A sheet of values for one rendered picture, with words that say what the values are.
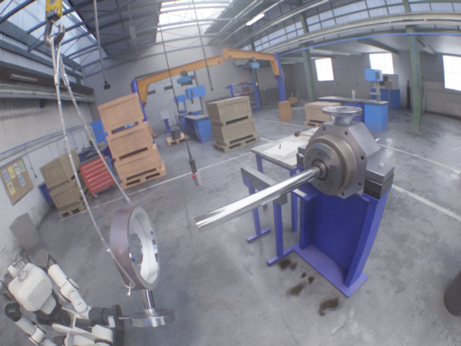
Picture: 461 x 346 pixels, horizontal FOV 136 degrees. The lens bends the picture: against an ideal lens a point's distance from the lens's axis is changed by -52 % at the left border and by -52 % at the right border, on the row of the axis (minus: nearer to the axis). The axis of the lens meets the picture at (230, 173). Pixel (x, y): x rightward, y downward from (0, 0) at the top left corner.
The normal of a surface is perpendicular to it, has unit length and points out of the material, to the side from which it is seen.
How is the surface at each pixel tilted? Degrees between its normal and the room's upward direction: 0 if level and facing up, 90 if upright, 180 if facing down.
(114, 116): 90
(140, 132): 90
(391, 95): 90
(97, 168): 90
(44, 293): 99
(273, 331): 0
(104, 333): 54
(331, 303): 0
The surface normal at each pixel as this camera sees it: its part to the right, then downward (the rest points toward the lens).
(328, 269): -0.19, -0.89
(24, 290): 0.68, -0.67
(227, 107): 0.51, 0.26
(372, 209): -0.89, 0.33
